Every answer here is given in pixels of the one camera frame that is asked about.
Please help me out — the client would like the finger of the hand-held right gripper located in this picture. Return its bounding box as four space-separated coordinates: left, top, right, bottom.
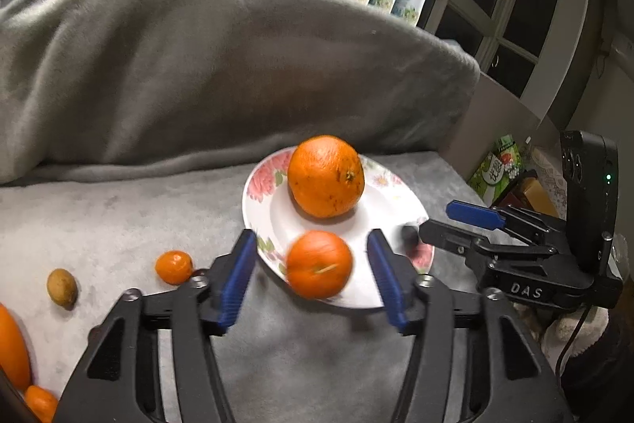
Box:
418 219 527 262
446 200 568 246

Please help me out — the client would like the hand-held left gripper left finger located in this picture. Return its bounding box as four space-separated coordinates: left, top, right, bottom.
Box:
52 229 258 423

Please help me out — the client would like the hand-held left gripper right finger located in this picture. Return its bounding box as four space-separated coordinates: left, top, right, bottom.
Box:
367 229 575 423

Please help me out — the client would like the small mandarin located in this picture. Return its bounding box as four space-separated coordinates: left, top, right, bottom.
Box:
24 384 59 423
155 251 194 286

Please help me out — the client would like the mandarin with stem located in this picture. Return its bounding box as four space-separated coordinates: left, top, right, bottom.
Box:
286 231 354 300

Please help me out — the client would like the white floral plate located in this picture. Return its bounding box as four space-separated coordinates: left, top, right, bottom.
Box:
242 145 435 310

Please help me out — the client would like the large orange with stem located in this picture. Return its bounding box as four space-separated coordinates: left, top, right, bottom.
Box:
288 134 366 220

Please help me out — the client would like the small brown longan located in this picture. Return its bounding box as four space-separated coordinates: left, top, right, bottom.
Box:
46 268 79 310

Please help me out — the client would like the large smooth orange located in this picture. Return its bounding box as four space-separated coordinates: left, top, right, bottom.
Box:
0 304 33 391

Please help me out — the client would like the person's right forearm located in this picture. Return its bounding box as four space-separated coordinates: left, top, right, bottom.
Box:
557 304 634 410

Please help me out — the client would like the person's right hand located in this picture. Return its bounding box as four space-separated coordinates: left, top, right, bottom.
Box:
540 304 611 357

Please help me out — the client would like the green printed snack box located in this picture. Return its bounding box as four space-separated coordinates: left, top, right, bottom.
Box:
468 134 524 206

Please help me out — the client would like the white patterned box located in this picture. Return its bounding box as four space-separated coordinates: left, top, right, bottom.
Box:
530 147 570 206

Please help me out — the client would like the beige cardboard panel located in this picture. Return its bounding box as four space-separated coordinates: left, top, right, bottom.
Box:
440 71 561 186

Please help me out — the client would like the grey fleece blanket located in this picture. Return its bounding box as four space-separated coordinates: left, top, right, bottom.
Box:
0 0 496 423

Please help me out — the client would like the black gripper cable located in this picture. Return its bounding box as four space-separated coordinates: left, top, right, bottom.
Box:
554 304 595 385

